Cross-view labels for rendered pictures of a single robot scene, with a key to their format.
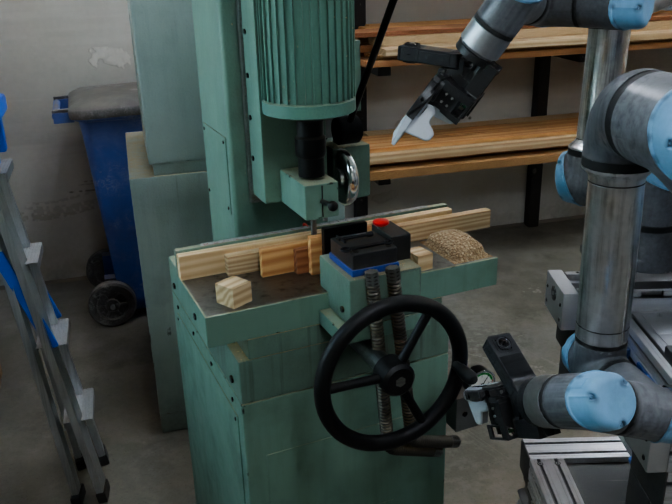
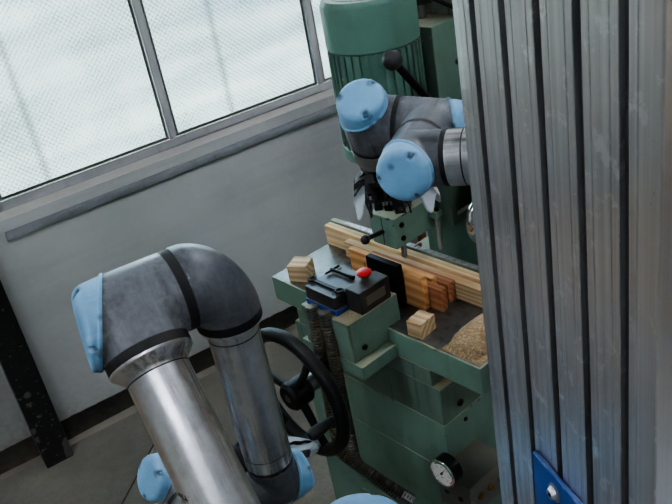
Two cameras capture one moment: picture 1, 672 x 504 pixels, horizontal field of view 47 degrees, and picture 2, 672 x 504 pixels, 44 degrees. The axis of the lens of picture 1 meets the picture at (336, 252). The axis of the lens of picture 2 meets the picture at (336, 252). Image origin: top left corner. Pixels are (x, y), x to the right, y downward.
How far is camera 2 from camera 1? 1.72 m
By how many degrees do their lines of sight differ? 68
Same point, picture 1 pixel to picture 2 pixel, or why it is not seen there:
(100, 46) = not seen: outside the picture
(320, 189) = (380, 220)
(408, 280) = (339, 331)
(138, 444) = not seen: hidden behind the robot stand
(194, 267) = (333, 237)
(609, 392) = (146, 470)
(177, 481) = not seen: hidden behind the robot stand
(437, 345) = (432, 412)
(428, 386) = (430, 442)
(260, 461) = (318, 400)
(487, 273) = (470, 378)
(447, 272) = (430, 351)
